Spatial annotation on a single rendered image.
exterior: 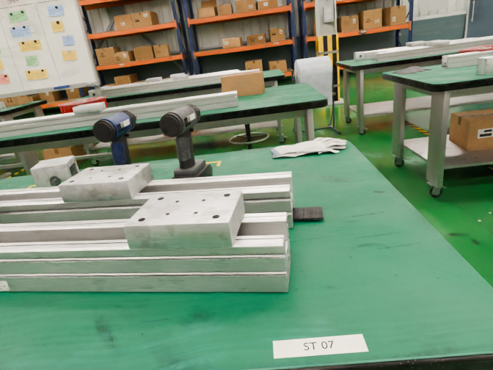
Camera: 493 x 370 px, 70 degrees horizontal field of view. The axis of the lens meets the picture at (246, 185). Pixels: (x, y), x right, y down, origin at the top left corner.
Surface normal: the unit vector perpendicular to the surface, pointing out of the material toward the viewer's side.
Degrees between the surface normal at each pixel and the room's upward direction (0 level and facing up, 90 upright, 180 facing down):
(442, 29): 90
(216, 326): 0
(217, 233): 90
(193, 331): 0
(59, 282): 90
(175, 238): 90
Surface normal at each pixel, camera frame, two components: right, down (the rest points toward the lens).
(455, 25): -0.02, 0.37
